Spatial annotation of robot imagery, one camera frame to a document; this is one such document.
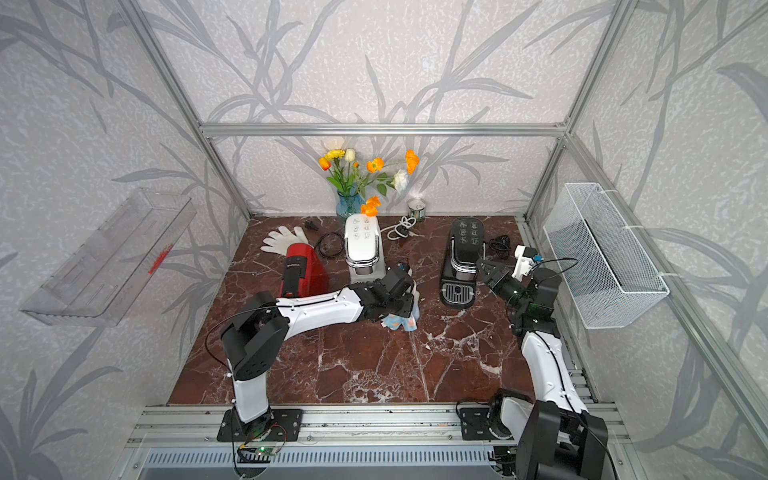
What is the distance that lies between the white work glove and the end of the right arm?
2.39 feet

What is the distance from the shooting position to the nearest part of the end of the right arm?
608 millimetres

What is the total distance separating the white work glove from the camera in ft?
3.70
